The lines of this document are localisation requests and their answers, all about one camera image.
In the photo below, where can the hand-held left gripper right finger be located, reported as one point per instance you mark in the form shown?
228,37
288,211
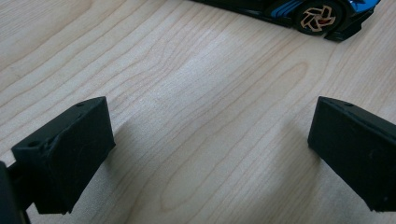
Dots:
358,149

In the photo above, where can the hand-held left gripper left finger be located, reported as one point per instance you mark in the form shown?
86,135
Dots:
67,155

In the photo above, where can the black and blue toy car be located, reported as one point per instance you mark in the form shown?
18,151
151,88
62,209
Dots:
289,12

